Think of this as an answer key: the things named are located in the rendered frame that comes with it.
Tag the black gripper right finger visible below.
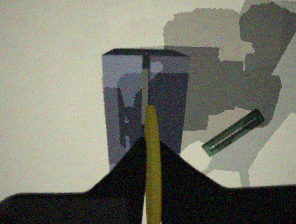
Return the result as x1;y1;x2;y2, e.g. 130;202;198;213
159;140;296;224

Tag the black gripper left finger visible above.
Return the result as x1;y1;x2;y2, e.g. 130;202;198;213
0;137;147;224

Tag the gold coin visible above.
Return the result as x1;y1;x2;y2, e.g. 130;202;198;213
144;105;162;224

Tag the dark grey box side wall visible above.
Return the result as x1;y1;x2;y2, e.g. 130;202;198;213
106;49;184;137

